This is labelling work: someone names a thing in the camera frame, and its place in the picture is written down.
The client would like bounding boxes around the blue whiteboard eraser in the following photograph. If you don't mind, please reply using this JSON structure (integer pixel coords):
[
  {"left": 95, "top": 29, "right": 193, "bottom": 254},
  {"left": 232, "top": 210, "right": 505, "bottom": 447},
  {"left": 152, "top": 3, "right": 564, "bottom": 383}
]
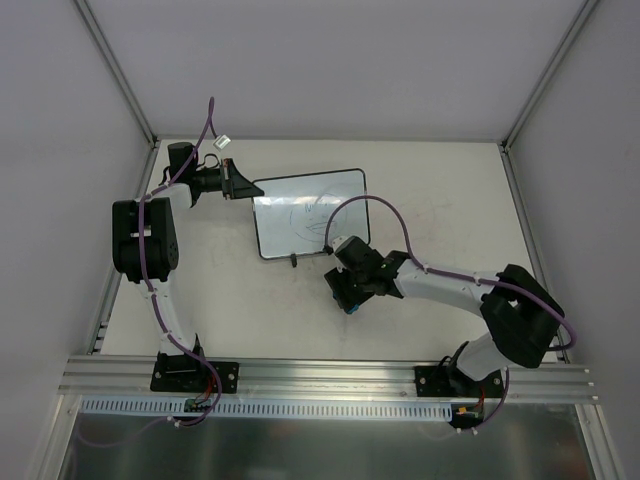
[{"left": 346, "top": 303, "right": 360, "bottom": 315}]

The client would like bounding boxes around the small black-framed whiteboard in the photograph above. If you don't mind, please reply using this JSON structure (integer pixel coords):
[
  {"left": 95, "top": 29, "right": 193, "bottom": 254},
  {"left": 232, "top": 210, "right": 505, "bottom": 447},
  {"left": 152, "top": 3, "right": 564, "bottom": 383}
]
[{"left": 252, "top": 168, "right": 370, "bottom": 260}]

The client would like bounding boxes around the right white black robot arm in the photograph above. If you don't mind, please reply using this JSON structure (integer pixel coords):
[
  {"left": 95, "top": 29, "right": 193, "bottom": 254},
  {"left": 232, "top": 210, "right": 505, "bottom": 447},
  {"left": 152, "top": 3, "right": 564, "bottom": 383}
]
[{"left": 324, "top": 236, "right": 563, "bottom": 396}]

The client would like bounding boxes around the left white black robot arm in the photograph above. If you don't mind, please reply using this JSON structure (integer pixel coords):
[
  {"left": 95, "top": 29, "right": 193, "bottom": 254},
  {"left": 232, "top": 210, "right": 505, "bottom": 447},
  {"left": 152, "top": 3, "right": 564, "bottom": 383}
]
[{"left": 112, "top": 142, "right": 264, "bottom": 390}]

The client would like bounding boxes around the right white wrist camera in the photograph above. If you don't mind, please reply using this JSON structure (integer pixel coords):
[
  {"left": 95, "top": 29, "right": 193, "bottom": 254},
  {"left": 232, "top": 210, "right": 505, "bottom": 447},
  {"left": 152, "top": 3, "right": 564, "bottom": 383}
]
[{"left": 324, "top": 236, "right": 348, "bottom": 255}]

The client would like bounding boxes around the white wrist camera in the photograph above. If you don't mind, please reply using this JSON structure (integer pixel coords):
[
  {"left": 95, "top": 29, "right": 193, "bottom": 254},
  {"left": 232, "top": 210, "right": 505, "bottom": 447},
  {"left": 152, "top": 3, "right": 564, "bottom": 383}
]
[
  {"left": 213, "top": 134, "right": 231, "bottom": 152},
  {"left": 324, "top": 236, "right": 348, "bottom": 255}
]

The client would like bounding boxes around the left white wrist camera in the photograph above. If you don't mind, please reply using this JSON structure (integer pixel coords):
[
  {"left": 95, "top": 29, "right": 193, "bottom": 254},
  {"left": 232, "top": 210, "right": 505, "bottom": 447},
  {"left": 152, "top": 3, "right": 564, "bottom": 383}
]
[{"left": 213, "top": 134, "right": 231, "bottom": 152}]

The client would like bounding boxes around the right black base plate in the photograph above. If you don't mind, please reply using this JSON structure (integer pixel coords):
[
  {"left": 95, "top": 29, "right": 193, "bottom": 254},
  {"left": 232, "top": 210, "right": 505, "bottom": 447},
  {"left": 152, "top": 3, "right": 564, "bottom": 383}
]
[{"left": 413, "top": 365, "right": 504, "bottom": 399}]

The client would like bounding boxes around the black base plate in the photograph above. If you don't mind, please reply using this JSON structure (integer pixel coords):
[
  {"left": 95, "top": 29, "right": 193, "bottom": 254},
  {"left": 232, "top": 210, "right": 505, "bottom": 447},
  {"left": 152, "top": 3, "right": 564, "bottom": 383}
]
[
  {"left": 150, "top": 353, "right": 240, "bottom": 394},
  {"left": 413, "top": 365, "right": 504, "bottom": 399}
]

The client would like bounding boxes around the left aluminium frame post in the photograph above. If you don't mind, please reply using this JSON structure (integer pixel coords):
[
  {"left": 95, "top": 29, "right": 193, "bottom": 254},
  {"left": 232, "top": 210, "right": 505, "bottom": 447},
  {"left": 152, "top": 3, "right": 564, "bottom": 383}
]
[{"left": 71, "top": 0, "right": 157, "bottom": 145}]

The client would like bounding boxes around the aluminium frame post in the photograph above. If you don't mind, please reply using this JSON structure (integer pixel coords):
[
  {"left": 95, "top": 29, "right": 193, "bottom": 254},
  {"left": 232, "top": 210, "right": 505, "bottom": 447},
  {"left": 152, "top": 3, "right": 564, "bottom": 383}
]
[
  {"left": 500, "top": 0, "right": 601, "bottom": 152},
  {"left": 71, "top": 0, "right": 157, "bottom": 145}
]

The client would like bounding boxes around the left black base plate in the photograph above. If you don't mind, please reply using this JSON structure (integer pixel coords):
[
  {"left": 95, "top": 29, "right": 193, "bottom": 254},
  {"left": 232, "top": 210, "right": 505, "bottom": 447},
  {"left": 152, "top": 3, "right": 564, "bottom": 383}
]
[{"left": 150, "top": 353, "right": 240, "bottom": 394}]

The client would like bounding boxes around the white slotted cable duct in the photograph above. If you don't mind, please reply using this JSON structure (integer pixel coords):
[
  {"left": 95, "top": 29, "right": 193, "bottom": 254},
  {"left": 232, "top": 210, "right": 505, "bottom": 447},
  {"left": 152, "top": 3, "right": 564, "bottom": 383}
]
[{"left": 79, "top": 395, "right": 453, "bottom": 423}]

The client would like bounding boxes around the aluminium mounting rail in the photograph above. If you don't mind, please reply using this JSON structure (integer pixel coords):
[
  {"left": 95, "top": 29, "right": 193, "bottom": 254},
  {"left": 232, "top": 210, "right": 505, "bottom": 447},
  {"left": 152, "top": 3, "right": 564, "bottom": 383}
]
[{"left": 57, "top": 355, "right": 599, "bottom": 404}]

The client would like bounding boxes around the right aluminium frame post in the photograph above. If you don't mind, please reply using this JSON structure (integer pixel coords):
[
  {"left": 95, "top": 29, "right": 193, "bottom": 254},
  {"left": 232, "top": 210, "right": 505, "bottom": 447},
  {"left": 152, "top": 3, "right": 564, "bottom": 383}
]
[{"left": 500, "top": 0, "right": 601, "bottom": 152}]

